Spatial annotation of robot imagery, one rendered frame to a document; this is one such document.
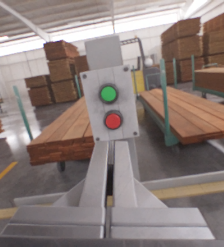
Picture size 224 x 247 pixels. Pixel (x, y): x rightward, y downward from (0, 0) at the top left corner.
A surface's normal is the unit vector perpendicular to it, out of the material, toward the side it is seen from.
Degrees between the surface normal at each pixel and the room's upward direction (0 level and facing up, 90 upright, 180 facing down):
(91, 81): 90
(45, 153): 90
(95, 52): 90
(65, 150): 90
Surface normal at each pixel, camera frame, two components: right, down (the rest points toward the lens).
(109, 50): -0.02, 0.29
